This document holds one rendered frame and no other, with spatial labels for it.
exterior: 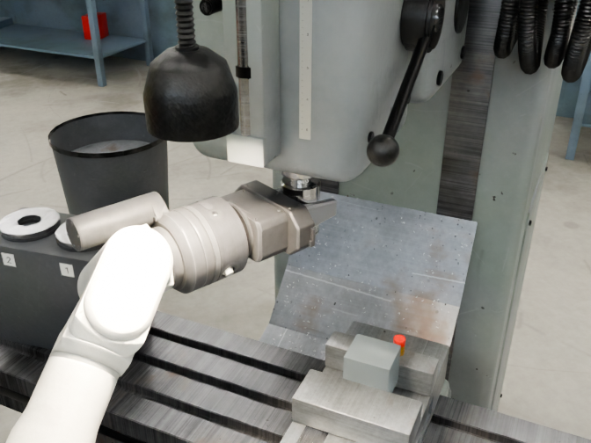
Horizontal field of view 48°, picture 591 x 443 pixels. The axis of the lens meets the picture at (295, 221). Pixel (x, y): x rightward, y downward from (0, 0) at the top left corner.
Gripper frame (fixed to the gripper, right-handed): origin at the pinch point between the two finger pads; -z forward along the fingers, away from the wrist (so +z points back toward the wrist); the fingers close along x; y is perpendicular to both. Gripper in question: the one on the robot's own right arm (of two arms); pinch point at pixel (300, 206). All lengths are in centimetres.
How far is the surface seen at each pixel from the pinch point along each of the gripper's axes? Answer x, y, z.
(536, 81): -3.6, -8.2, -42.4
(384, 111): -9.7, -13.7, -2.7
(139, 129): 200, 67, -81
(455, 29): -2.9, -18.2, -22.2
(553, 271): 60, 121, -202
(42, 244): 36.1, 14.4, 19.3
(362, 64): -11.9, -20.0, 3.3
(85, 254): 29.3, 14.4, 15.6
